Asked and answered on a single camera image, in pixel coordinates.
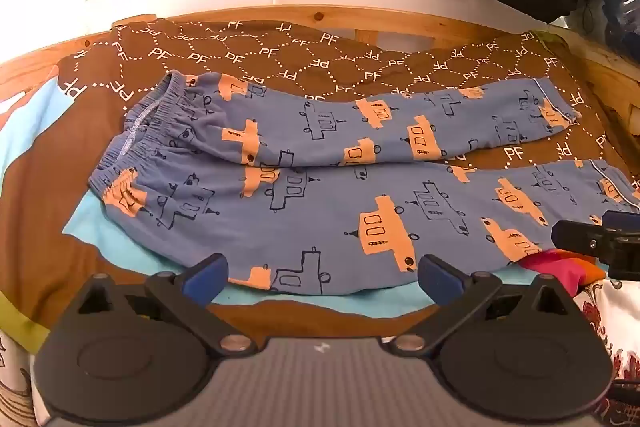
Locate white floral cloth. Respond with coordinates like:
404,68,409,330
572,278,640,427

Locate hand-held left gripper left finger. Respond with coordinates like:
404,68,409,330
62,253,260,355

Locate wooden bed frame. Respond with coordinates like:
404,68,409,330
0,3,640,168

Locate pink orange cloth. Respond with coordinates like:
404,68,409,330
519,248,607,294

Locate blue plastic bag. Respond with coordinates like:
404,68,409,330
600,0,640,54

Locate brown patchwork printed blanket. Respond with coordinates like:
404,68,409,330
0,16,640,358

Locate blue printed pants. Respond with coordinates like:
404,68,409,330
88,69,640,298

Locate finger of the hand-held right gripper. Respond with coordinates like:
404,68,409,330
551,219,612,264

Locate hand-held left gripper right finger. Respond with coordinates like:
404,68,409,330
386,253,581,356

